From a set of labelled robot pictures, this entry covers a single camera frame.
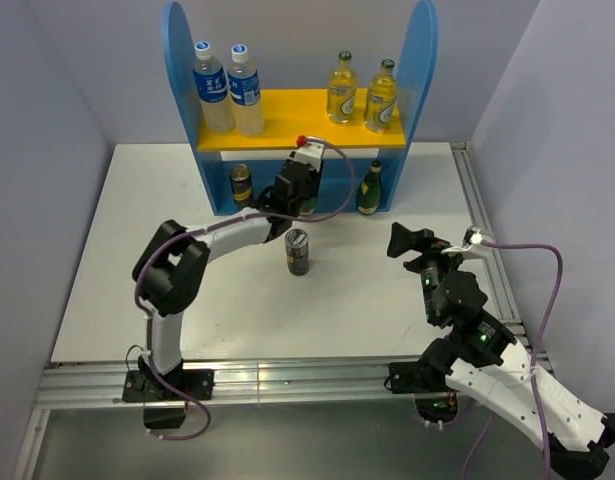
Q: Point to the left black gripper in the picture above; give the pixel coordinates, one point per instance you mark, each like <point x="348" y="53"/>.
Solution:
<point x="315" y="179"/>

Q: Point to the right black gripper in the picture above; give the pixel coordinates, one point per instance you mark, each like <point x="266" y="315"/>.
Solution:
<point x="403" y="238"/>

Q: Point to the green glass bottle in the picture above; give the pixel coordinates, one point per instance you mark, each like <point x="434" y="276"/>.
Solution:
<point x="308" y="207"/>
<point x="369" y="191"/>

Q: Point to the black drink can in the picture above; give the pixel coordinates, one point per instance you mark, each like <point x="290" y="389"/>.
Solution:
<point x="241" y="185"/>
<point x="297" y="251"/>

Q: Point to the clear soda bottle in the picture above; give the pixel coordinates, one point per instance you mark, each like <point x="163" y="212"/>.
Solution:
<point x="381" y="98"/>
<point x="341" y="92"/>

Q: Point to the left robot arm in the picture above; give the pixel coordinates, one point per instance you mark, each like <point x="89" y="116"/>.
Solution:
<point x="169" y="273"/>

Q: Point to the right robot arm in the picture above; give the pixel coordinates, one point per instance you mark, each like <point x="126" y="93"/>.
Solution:
<point x="481" y="357"/>

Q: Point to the blue and yellow shelf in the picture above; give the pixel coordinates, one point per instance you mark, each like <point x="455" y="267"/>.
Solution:
<point x="290" y="113"/>

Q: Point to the right blue-label water bottle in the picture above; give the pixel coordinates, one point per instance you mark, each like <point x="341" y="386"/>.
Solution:
<point x="245" y="92"/>

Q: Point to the blue-label water bottle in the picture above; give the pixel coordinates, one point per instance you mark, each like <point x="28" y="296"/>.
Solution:
<point x="245" y="92"/>
<point x="211" y="84"/>

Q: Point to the left blue-label water bottle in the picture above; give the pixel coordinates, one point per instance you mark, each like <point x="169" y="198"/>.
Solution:
<point x="211" y="84"/>

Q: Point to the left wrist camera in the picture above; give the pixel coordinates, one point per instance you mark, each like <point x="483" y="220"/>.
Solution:
<point x="308" y="152"/>

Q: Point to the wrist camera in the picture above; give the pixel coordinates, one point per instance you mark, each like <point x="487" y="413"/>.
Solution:
<point x="474" y="244"/>
<point x="308" y="152"/>

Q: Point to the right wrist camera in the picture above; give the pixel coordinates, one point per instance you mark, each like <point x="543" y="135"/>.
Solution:
<point x="474" y="244"/>

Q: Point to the aluminium front rail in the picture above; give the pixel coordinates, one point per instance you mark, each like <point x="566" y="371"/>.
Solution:
<point x="100" y="385"/>

